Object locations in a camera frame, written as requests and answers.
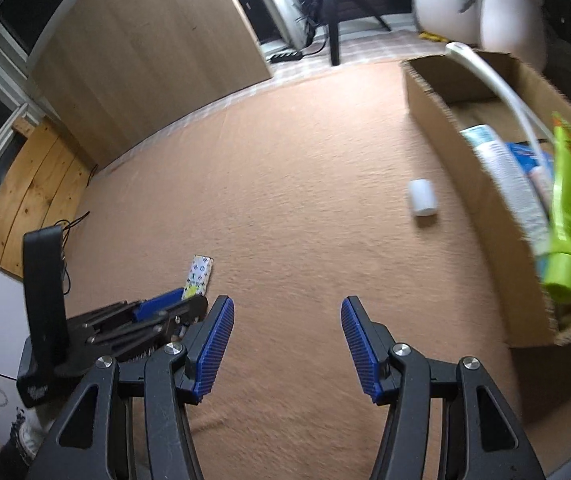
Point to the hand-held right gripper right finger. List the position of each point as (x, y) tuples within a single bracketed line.
[(360, 350)]

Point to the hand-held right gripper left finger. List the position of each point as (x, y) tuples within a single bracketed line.
[(210, 350)]

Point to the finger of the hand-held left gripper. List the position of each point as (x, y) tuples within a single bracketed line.
[(158, 305), (175, 325)]

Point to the white patterned tissue packet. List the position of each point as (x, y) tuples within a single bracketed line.
[(199, 272)]

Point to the small white roll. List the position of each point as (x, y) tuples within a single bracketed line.
[(422, 197)]

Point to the brown cardboard box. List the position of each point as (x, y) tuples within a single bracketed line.
[(465, 160)]

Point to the white and blue lotion bottle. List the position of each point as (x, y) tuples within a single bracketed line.
[(508, 170)]

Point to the blue square packet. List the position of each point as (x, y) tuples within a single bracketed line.
[(523, 155)]

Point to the green tube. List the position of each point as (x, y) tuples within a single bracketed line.
[(568, 195)]

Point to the white massager with grey balls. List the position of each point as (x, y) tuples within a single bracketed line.
[(495, 85)]

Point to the pine wood panel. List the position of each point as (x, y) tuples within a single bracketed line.
[(30, 195)]

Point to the light wood board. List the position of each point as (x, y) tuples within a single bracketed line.
[(155, 50)]

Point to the black power strip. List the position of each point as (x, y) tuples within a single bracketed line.
[(285, 56)]

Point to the large penguin plush toy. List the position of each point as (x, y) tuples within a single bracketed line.
[(440, 0)]

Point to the small penguin plush toy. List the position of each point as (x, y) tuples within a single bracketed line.
[(510, 15)]

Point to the white window frame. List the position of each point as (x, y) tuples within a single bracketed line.
[(275, 0)]

